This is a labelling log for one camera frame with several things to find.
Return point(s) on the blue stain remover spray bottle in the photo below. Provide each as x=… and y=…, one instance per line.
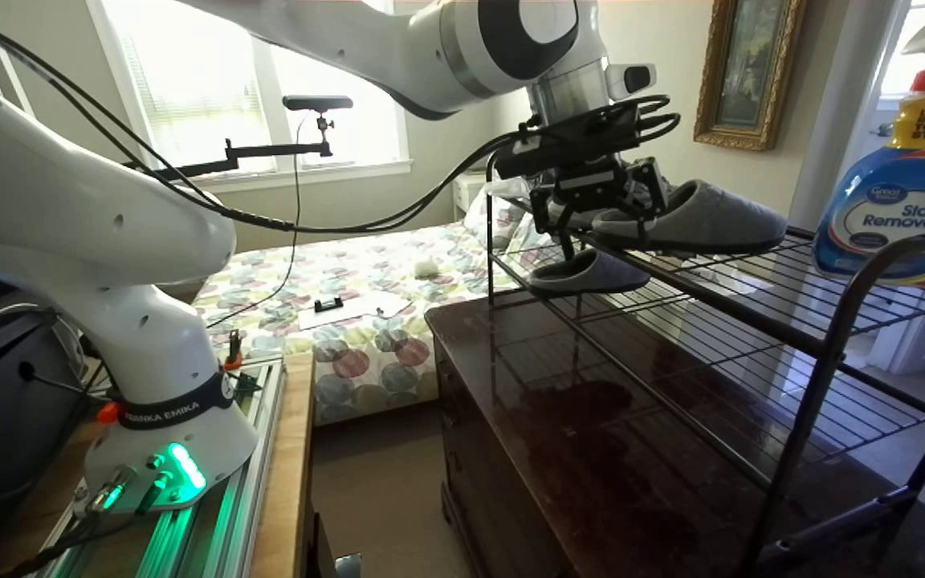
x=890, y=205

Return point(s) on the small black device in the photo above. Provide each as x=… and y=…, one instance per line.
x=329, y=303

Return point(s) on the aluminium mounting rail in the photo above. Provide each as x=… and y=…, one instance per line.
x=206, y=525

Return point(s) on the dark wooden dresser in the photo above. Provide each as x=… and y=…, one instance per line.
x=594, y=452

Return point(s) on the bed with dotted bedspread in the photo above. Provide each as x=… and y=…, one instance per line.
x=378, y=343

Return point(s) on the light wooden table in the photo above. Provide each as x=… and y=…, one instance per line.
x=283, y=484

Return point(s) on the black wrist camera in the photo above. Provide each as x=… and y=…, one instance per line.
x=579, y=131

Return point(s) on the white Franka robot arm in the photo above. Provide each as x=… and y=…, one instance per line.
x=78, y=235

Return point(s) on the gold framed picture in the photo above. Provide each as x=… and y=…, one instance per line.
x=752, y=69

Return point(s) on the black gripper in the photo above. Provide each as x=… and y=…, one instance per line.
x=595, y=184

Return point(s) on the black electronics box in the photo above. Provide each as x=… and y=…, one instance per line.
x=1, y=407

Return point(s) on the window with white frame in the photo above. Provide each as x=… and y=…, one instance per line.
x=218, y=86

